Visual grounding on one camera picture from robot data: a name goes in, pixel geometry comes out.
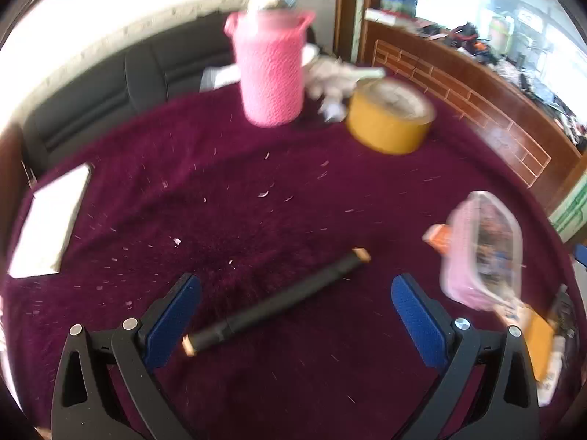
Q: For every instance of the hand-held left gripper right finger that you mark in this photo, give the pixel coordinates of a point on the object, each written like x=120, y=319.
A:
x=422, y=325

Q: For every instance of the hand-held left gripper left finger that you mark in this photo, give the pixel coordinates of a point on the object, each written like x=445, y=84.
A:
x=176, y=321

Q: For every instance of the black rod with gold ends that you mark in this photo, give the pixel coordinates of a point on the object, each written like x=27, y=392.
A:
x=275, y=302

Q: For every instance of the small orange box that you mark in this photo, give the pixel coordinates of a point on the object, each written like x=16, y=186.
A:
x=438, y=238

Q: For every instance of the clear plastic container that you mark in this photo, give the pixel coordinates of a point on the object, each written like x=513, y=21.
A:
x=486, y=256

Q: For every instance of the white plastic bottle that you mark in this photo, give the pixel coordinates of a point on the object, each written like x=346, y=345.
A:
x=552, y=366

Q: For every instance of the black printed packet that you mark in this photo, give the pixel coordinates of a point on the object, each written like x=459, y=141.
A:
x=562, y=307

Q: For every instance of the white booklet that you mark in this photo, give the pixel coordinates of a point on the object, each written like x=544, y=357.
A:
x=46, y=224

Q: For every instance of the green and white box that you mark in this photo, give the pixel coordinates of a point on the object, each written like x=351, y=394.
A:
x=571, y=211

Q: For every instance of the yellow tape roll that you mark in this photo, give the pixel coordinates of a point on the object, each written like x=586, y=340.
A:
x=390, y=119

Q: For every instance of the wooden brick pattern counter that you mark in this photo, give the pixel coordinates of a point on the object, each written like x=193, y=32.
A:
x=458, y=101

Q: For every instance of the black sofa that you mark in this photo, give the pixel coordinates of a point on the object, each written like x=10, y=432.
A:
x=119, y=78

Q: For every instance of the crumpled white cloth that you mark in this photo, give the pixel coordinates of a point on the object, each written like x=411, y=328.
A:
x=334, y=82

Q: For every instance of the pink knitted sleeve bottle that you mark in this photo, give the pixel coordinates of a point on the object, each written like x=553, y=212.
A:
x=270, y=73

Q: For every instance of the counter clutter pile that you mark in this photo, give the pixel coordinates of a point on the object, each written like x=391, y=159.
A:
x=504, y=41

